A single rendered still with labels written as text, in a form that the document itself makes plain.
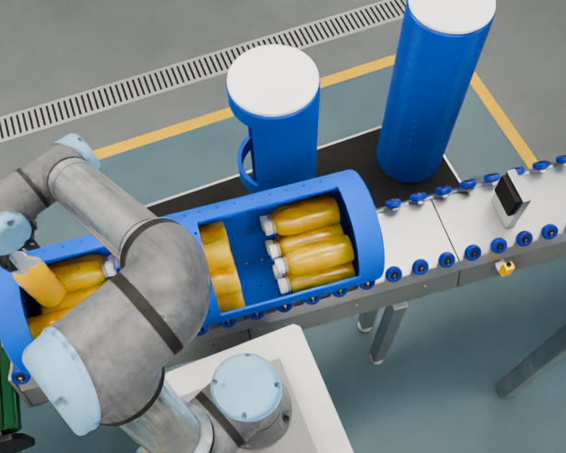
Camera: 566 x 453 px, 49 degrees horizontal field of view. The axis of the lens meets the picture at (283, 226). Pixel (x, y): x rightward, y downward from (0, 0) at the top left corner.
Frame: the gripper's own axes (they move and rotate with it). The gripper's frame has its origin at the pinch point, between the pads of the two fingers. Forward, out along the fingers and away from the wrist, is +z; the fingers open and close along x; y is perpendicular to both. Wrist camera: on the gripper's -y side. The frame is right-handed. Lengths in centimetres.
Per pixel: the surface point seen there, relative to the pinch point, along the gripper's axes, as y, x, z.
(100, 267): 11.1, 5.5, 21.7
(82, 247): 9.7, 6.7, 12.6
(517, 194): 118, -1, 28
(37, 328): -4.9, -5.6, 22.0
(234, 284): 41.0, -7.2, 23.2
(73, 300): 2.9, 0.6, 25.4
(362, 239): 72, -8, 15
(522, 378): 131, -34, 108
